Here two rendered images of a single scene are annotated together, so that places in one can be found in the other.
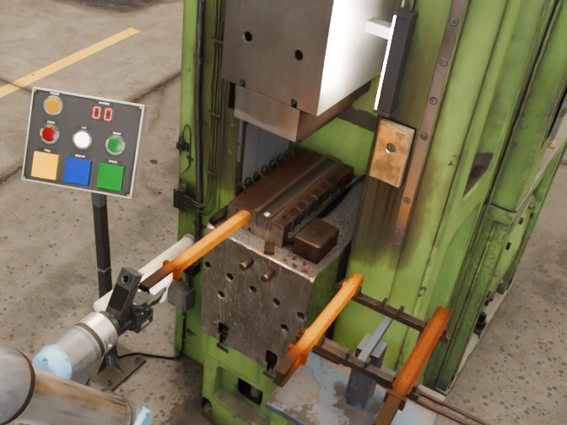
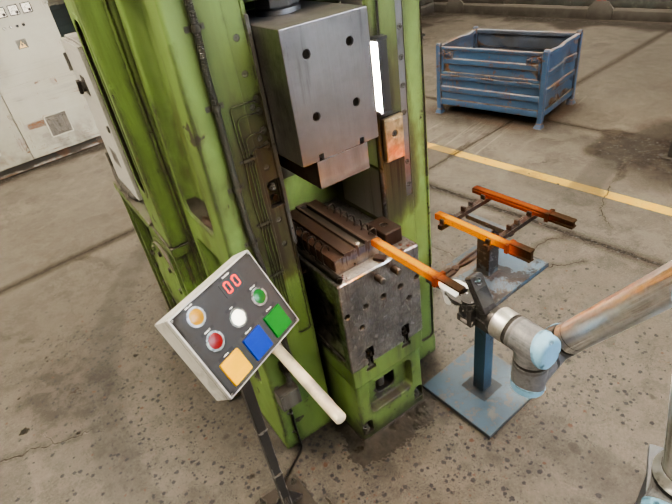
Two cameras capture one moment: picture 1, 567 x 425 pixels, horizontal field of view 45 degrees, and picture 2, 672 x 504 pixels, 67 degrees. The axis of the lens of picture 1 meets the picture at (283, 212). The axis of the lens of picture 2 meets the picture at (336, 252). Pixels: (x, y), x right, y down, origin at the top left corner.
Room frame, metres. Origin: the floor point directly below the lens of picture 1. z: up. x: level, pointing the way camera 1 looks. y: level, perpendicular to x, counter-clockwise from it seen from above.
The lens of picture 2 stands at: (0.86, 1.41, 2.02)
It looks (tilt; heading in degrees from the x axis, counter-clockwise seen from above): 34 degrees down; 301
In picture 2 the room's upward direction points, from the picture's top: 9 degrees counter-clockwise
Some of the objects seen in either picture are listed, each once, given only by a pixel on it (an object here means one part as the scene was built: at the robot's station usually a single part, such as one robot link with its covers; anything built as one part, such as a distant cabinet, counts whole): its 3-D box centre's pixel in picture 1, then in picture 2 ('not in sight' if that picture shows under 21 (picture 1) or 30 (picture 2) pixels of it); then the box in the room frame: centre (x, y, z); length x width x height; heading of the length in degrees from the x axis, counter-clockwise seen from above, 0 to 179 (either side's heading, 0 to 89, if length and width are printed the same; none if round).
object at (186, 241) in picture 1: (146, 273); (306, 381); (1.67, 0.43, 0.62); 0.44 x 0.05 x 0.05; 151
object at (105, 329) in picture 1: (99, 333); (504, 323); (1.01, 0.36, 1.04); 0.10 x 0.05 x 0.09; 61
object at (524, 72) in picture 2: not in sight; (504, 73); (1.81, -4.01, 0.36); 1.20 x 0.80 x 0.72; 163
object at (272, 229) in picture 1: (293, 191); (325, 233); (1.77, -0.02, 0.96); 0.42 x 0.20 x 0.09; 151
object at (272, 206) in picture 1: (300, 185); (328, 223); (1.76, -0.04, 0.99); 0.42 x 0.05 x 0.01; 151
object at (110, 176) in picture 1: (110, 176); (277, 320); (1.65, 0.52, 1.01); 0.07 x 0.05 x 0.07; 86
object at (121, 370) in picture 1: (109, 357); (284, 501); (1.79, 0.61, 0.05); 0.22 x 0.22 x 0.09; 61
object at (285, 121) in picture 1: (307, 88); (310, 148); (1.77, -0.02, 1.32); 0.42 x 0.20 x 0.10; 151
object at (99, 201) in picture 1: (103, 262); (259, 425); (1.78, 0.60, 0.54); 0.04 x 0.04 x 1.08; 61
